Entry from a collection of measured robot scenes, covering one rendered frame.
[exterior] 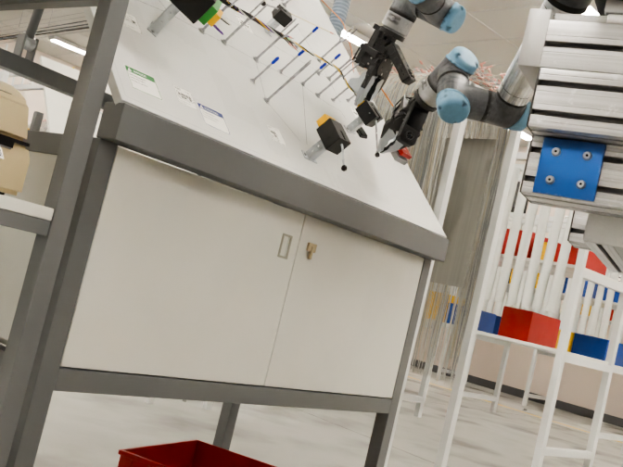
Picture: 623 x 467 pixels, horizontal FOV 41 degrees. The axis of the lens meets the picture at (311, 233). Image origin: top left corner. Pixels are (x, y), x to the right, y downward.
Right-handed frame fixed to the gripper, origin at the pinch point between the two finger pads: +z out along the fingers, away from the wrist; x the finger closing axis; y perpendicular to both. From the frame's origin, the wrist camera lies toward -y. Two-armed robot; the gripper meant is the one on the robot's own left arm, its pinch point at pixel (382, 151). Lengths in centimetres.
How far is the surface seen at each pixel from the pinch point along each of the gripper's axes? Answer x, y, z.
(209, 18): 57, -30, -29
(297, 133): 26.3, -19.8, -7.0
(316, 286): 5.8, -43.0, 11.1
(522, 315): -194, 150, 166
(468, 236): -67, 49, 51
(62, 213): 65, -81, -18
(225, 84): 47, -26, -14
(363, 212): 3.2, -26.4, -1.6
